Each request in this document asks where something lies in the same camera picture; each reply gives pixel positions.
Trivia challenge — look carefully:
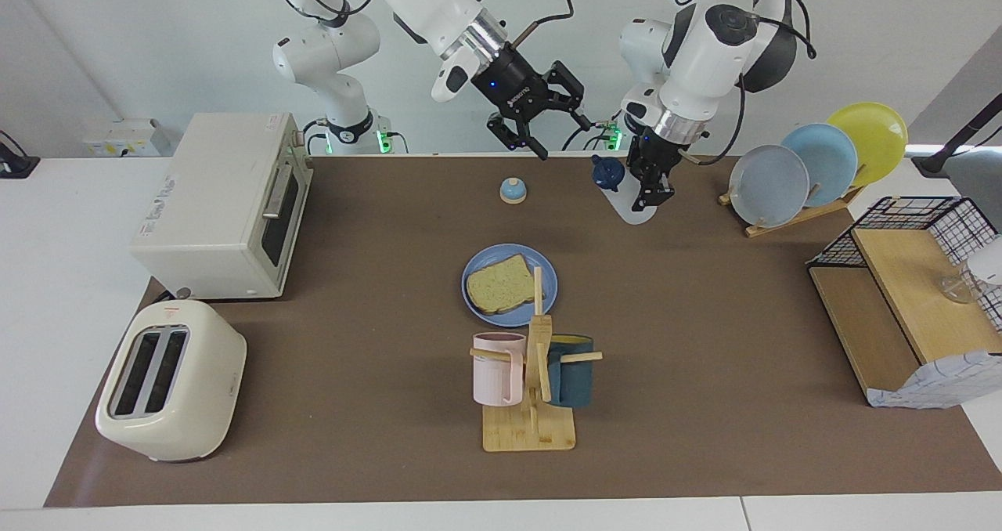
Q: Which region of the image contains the black wire basket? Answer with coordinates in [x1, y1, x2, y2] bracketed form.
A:
[806, 196, 1002, 336]

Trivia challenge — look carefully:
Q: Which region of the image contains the blue round plate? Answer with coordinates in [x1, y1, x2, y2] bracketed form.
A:
[461, 244, 559, 327]

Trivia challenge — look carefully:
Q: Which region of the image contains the wooden plate rack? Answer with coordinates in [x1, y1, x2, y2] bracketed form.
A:
[719, 182, 867, 239]

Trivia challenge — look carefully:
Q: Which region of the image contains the white blurred object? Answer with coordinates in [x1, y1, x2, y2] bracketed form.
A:
[967, 235, 1002, 285]

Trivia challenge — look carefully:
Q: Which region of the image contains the wooden shelf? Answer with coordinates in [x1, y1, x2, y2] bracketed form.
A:
[806, 226, 1002, 406]

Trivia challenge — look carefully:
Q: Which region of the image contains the white checked cloth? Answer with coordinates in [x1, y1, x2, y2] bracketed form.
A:
[867, 351, 1002, 410]

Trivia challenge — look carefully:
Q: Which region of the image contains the yellow plate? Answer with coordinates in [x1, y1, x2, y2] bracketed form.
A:
[827, 102, 909, 188]

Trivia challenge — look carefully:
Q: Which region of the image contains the white toaster oven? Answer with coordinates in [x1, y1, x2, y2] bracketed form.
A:
[129, 112, 314, 301]

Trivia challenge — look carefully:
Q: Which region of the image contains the cream two-slot toaster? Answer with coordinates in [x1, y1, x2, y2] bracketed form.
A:
[96, 299, 248, 463]

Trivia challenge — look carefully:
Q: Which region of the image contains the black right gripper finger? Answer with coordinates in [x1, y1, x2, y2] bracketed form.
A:
[486, 111, 549, 161]
[548, 61, 592, 132]

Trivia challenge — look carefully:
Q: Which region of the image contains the wooden mug tree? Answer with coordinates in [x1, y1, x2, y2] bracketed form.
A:
[470, 266, 604, 453]

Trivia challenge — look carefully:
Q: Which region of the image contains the translucent squeeze bottle blue cap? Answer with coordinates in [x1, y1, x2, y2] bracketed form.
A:
[591, 154, 658, 225]

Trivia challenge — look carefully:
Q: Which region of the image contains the pink mug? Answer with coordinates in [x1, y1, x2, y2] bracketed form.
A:
[472, 332, 527, 406]

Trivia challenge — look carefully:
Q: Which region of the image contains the dark teal mug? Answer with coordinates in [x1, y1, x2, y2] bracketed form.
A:
[546, 334, 595, 408]

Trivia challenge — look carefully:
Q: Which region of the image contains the grey rounded object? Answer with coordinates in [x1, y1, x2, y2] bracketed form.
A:
[943, 146, 1002, 219]

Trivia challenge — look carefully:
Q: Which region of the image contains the brown table mat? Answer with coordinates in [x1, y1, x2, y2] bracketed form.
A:
[45, 154, 1002, 508]

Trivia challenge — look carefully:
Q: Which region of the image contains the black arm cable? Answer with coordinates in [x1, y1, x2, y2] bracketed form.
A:
[669, 0, 819, 168]
[513, 0, 576, 46]

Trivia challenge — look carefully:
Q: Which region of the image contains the grey plate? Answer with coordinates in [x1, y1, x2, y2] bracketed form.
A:
[728, 144, 810, 228]

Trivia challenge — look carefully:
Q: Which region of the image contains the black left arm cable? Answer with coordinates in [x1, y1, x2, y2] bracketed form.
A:
[669, 0, 819, 168]

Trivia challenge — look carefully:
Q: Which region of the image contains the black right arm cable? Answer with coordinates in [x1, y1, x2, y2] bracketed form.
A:
[513, 0, 576, 46]

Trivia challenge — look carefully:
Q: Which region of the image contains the toasted bread slice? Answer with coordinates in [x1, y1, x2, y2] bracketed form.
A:
[466, 254, 536, 316]

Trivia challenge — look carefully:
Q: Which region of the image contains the light blue plate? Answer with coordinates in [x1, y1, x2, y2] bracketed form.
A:
[780, 123, 859, 208]

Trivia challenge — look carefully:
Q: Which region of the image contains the clear glass cup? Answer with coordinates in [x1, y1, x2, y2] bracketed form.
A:
[939, 271, 981, 305]

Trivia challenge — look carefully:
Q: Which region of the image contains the small black clamp device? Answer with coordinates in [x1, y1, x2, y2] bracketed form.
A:
[0, 130, 40, 179]

